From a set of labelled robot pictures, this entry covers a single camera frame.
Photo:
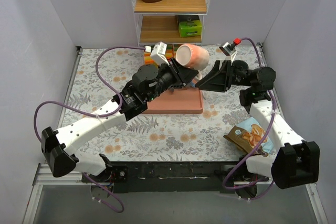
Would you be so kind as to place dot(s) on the pink mug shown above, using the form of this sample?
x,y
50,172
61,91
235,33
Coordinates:
x,y
193,57

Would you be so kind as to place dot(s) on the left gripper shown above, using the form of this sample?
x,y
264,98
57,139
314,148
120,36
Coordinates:
x,y
176,73

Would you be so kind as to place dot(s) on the floral table mat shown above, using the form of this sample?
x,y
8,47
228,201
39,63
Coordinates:
x,y
151,137

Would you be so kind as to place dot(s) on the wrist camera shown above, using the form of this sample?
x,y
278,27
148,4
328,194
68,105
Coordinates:
x,y
229,49
158,53

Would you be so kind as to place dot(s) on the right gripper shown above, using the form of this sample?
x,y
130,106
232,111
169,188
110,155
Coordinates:
x,y
227,76

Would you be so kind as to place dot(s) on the green tissue pack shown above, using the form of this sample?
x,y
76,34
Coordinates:
x,y
190,29

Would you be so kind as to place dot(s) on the dark tissue pack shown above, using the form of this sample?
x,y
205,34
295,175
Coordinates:
x,y
186,18

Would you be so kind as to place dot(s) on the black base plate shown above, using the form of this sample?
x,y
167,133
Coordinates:
x,y
138,177

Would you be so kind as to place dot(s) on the chips bag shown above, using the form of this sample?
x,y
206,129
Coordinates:
x,y
247,134

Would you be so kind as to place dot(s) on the white wire shelf rack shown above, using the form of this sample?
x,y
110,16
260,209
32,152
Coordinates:
x,y
157,21

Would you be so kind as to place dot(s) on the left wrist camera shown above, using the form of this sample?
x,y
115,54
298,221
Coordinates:
x,y
158,53

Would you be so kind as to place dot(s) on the blue floral mug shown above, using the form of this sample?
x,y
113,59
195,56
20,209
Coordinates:
x,y
194,82

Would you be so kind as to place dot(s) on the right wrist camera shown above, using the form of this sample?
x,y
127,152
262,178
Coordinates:
x,y
229,49

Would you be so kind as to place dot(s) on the pink tray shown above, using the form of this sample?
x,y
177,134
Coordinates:
x,y
179,101

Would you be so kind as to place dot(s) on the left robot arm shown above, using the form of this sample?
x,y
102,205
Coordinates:
x,y
61,147

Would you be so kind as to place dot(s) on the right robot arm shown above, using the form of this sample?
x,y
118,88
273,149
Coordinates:
x,y
297,161

